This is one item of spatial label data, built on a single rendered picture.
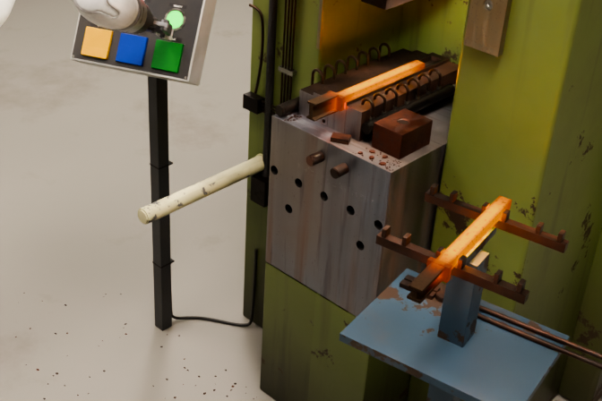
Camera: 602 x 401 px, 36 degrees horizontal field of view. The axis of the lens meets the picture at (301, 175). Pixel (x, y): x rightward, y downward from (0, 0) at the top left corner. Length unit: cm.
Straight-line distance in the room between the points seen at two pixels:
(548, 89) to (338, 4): 64
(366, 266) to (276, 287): 37
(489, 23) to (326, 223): 64
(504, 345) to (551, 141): 45
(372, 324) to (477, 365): 24
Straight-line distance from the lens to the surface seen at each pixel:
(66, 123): 429
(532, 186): 213
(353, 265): 228
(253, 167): 263
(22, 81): 472
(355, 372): 246
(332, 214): 226
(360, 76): 236
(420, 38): 262
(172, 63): 237
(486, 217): 191
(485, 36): 205
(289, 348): 261
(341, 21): 243
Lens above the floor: 194
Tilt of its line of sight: 30 degrees down
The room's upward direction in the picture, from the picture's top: 4 degrees clockwise
